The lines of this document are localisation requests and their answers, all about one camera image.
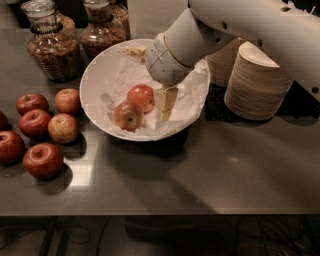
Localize dark red apple far left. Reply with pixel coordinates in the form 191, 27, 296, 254
0, 131, 25, 165

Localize dark red apple left edge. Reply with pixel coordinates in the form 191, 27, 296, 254
0, 111, 9, 131

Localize red apple in bowl front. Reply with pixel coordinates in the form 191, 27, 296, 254
113, 100, 144, 132

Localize dark red apple middle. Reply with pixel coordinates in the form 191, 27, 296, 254
18, 109, 51, 141

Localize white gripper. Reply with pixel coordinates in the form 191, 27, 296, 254
118, 33, 194, 121

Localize large white bowl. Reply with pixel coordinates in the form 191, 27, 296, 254
78, 38, 211, 142

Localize rear stack paper bowls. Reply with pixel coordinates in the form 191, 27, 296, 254
205, 38, 245, 87

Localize glass granola jar left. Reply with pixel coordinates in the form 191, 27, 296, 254
21, 0, 80, 82

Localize glass jar behind left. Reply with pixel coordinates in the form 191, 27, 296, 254
57, 12, 77, 37

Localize glass granola jar right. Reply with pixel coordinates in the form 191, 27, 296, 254
79, 0, 126, 60

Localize glass granola jar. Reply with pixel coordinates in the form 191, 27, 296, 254
21, 0, 80, 82
79, 0, 126, 60

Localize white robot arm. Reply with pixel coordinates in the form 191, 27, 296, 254
121, 0, 320, 120

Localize dark red apple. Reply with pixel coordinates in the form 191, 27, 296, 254
0, 131, 25, 165
16, 94, 49, 115
18, 109, 51, 141

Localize front stack paper bowls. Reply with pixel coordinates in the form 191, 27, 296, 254
224, 42, 293, 121

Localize dark red apple top left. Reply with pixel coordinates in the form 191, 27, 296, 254
16, 94, 49, 115

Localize stack paper bowls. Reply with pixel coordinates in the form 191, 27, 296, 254
205, 38, 245, 87
224, 42, 293, 121

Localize yellowish apple middle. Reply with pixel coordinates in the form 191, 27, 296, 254
48, 113, 80, 144

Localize white crumpled paper liner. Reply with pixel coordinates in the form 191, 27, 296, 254
101, 41, 210, 139

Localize glass jar behind right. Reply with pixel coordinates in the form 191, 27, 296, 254
109, 0, 130, 37

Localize yellowish red apple top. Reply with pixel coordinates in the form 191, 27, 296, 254
55, 88, 82, 116

